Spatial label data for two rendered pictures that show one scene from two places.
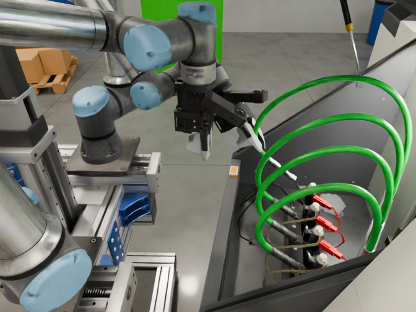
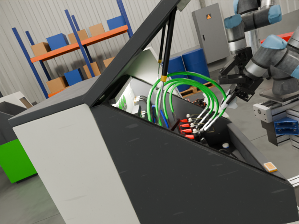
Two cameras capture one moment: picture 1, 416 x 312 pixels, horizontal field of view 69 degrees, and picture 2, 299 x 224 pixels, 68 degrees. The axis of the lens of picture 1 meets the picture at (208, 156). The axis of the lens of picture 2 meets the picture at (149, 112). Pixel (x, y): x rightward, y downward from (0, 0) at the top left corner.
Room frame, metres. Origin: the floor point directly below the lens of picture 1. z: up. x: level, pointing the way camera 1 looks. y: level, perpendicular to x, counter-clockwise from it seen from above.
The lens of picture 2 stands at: (1.65, -0.54, 1.58)
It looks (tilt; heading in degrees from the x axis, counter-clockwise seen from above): 16 degrees down; 177
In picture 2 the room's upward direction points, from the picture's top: 20 degrees counter-clockwise
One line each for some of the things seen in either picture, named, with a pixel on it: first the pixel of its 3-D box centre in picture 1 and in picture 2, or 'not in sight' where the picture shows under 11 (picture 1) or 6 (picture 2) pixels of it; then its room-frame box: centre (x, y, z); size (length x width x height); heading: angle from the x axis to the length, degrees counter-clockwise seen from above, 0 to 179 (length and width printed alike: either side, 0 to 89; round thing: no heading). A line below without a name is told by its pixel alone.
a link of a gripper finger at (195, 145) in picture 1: (197, 147); not in sight; (0.63, 0.03, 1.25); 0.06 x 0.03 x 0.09; 79
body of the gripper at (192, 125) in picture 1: (195, 105); (242, 61); (0.64, 0.03, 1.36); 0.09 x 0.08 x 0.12; 79
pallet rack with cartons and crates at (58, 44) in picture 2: not in sight; (91, 67); (-4.92, -1.27, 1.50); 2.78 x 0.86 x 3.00; 89
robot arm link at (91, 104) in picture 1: (95, 109); not in sight; (0.92, 0.38, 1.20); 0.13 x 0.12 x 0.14; 148
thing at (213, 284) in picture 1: (225, 231); (251, 158); (0.69, -0.06, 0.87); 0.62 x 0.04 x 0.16; 169
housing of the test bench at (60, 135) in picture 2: not in sight; (137, 174); (0.22, -0.68, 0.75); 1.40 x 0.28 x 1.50; 169
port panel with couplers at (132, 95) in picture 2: not in sight; (141, 114); (0.36, -0.51, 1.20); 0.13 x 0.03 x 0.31; 169
